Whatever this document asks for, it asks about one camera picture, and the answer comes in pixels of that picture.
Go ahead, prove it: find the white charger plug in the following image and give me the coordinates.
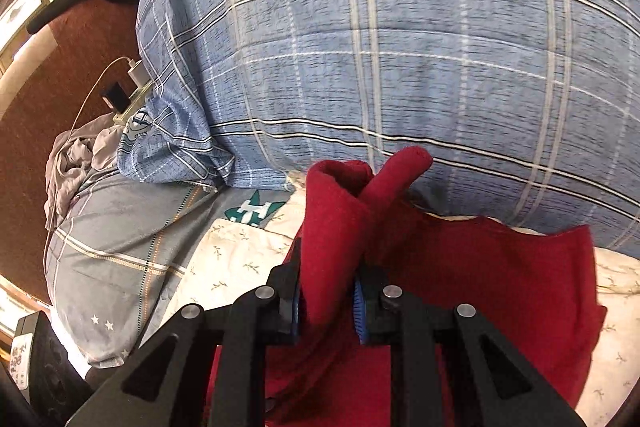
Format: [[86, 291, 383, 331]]
[[126, 59, 151, 90]]

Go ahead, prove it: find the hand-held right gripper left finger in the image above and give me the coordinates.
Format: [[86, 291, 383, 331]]
[[65, 237, 306, 427]]

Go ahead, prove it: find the brown headboard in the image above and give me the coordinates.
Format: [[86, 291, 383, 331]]
[[0, 0, 146, 308]]

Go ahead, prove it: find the grey plaid bed sheet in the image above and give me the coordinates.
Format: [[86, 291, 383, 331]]
[[44, 167, 296, 370]]

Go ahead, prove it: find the red knit sweater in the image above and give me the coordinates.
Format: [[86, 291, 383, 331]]
[[205, 146, 608, 427]]

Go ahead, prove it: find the blue plaid duvet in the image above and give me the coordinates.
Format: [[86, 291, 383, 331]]
[[135, 0, 640, 258]]

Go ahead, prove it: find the small black device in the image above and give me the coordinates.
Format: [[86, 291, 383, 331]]
[[100, 81, 132, 112]]

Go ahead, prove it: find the framed wall picture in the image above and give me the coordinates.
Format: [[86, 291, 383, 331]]
[[0, 0, 48, 62]]

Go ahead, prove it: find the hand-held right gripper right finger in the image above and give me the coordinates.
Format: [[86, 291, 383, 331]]
[[352, 264, 586, 427]]

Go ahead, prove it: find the blue plaid pillow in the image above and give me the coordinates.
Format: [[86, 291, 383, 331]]
[[116, 104, 236, 192]]

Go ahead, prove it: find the white charger cable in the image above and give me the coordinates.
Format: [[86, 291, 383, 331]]
[[42, 56, 136, 268]]

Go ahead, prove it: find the crumpled light grey cloth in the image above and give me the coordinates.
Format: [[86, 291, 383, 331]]
[[44, 112, 126, 233]]

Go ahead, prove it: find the black appliance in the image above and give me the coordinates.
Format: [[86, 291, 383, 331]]
[[10, 309, 96, 427]]

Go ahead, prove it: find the cream leaf-print blanket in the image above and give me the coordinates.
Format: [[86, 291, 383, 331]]
[[150, 172, 640, 427]]

